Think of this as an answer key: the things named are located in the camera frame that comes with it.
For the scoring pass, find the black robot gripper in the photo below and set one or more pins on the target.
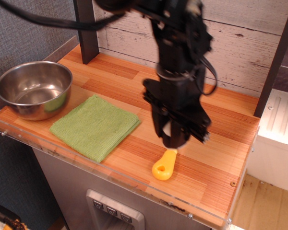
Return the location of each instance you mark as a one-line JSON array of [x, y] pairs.
[[177, 100]]

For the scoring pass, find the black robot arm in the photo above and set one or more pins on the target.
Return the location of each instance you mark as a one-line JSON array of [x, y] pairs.
[[182, 41]]

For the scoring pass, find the green folded cloth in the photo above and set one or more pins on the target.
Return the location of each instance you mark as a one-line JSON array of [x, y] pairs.
[[95, 128]]

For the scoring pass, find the clear acrylic edge guard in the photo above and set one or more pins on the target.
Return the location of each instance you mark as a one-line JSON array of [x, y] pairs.
[[206, 176]]

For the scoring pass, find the white toy sink unit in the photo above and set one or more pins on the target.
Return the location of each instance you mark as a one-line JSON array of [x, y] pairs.
[[268, 160]]

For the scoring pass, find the silver dispenser button panel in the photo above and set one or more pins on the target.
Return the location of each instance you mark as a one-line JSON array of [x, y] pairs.
[[109, 214]]

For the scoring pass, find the stainless steel bowl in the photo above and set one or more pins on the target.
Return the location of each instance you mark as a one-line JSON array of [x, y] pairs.
[[36, 90]]

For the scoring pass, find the yellow handled toy knife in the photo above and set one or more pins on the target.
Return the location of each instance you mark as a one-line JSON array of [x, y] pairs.
[[164, 167]]

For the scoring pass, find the dark left shelf post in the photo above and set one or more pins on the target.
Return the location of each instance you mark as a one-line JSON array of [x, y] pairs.
[[84, 13]]

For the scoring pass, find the dark shelf post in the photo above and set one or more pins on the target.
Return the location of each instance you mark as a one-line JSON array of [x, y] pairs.
[[272, 74], [84, 13]]

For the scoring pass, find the dark right shelf post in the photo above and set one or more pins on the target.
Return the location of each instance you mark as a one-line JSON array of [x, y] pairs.
[[272, 74]]

